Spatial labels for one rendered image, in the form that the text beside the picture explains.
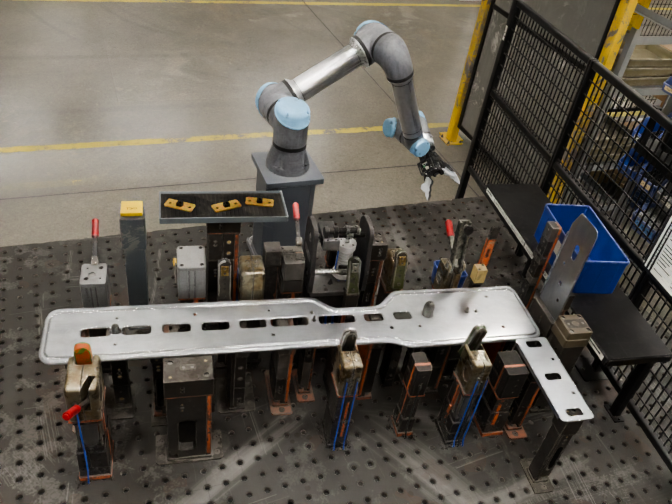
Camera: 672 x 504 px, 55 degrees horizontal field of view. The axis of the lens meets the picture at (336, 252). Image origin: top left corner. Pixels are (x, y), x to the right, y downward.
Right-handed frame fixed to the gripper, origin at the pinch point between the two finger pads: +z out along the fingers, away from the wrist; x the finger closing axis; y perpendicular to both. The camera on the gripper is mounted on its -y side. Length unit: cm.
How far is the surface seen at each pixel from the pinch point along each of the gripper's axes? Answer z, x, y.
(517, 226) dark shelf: 26.3, 25.5, 7.6
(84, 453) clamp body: 64, -49, 137
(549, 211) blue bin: 28, 40, 14
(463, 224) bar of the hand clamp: 29, 26, 51
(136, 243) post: 9, -44, 114
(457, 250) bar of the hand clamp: 35, 20, 48
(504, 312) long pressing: 56, 24, 40
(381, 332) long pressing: 54, 3, 74
